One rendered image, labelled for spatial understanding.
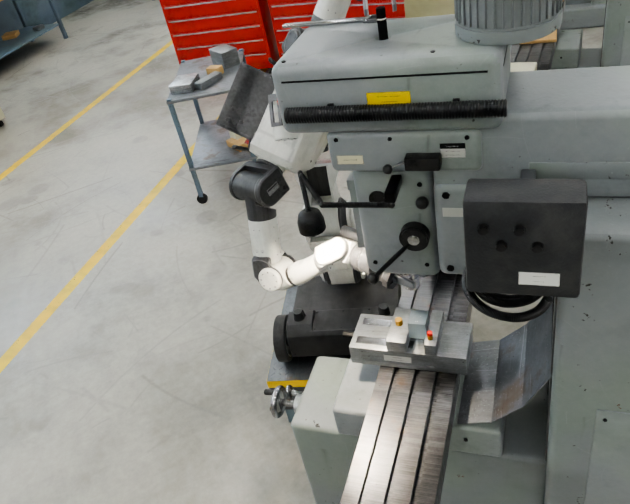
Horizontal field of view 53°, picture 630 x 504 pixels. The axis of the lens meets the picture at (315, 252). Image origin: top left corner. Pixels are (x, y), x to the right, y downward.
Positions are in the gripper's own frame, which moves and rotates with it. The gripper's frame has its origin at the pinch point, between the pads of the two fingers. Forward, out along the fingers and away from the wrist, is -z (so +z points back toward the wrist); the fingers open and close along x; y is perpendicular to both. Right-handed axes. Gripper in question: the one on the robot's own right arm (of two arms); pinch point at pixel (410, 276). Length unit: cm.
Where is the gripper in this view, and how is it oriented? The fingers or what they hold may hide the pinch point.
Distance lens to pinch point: 172.4
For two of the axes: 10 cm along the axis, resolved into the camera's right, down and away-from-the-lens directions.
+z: -7.3, -3.1, 6.1
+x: 6.6, -5.4, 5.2
